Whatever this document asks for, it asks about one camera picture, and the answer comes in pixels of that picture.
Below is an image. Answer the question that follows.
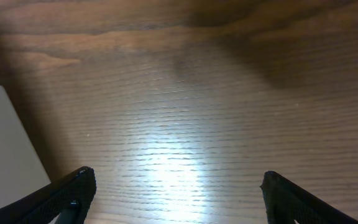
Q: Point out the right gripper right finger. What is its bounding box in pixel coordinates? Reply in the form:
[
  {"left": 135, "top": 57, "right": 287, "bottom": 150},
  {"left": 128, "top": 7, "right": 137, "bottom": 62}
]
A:
[{"left": 260, "top": 171, "right": 358, "bottom": 224}]

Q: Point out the white cardboard box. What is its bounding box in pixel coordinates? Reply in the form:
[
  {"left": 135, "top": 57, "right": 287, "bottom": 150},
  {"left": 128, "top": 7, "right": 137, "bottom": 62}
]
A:
[{"left": 0, "top": 86, "right": 50, "bottom": 208}]

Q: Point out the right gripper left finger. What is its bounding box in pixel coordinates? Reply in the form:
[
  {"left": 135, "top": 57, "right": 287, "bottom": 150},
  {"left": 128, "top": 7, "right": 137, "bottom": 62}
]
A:
[{"left": 0, "top": 166, "right": 96, "bottom": 224}]

